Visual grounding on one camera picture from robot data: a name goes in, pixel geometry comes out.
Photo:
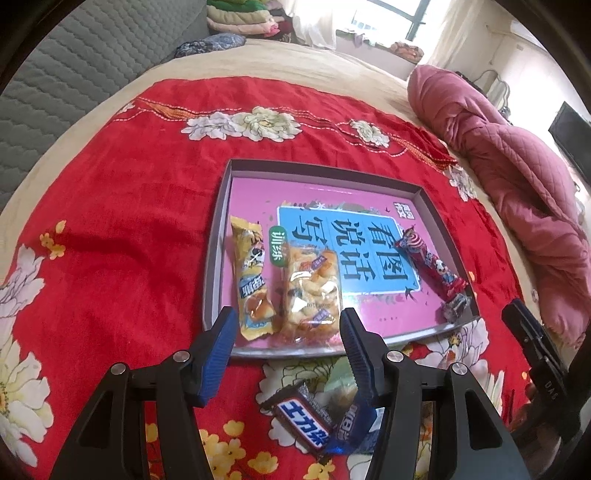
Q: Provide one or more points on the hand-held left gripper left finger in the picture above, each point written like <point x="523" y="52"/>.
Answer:
<point x="214" y="360"/>

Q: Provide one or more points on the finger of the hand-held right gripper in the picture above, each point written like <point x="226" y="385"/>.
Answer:
<point x="526" y="330"/>

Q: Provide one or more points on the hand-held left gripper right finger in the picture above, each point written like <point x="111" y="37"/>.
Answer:
<point x="360" y="360"/>

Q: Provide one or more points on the green snack packet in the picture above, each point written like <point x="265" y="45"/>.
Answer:
<point x="339" y="383"/>

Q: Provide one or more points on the blue biscuit packet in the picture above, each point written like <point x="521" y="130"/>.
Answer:
<point x="351" y="429"/>

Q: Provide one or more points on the dark brown candy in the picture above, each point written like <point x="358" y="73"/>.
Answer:
<point x="456" y="308"/>

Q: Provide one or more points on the clear rice cracker packet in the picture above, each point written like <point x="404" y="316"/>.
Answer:
<point x="309" y="295"/>

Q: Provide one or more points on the black chocolate bar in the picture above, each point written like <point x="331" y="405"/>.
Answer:
<point x="300" y="417"/>

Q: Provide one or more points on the yellow snack packet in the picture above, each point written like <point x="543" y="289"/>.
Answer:
<point x="254" y="277"/>

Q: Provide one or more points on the red panda sausage packet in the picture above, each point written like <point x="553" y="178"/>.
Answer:
<point x="434" y="265"/>

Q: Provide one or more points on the grey cardboard tray pink print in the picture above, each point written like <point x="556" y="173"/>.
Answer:
<point x="258" y="198"/>

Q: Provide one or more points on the pink quilted duvet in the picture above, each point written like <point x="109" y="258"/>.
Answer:
<point x="517" y="184"/>

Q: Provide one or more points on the red floral blanket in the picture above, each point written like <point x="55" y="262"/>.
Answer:
<point x="115" y="207"/>

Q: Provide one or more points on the black flat television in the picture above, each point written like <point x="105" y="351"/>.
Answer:
<point x="572" y="134"/>

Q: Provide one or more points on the white sheer curtain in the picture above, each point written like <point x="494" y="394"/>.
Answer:
<point x="323" y="23"/>
<point x="443" y="32"/>

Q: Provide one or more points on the blue patterned cloth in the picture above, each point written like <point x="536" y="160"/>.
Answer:
<point x="207" y="46"/>

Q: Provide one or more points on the grey quilted headboard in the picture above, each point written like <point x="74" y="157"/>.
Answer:
<point x="92" y="55"/>

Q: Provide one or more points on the stack of folded clothes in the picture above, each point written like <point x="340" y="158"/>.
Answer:
<point x="240" y="23"/>

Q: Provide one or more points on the black framed window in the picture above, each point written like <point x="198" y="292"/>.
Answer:
<point x="388" y="18"/>

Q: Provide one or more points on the white metal frame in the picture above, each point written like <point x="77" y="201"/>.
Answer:
<point x="496" y="87"/>

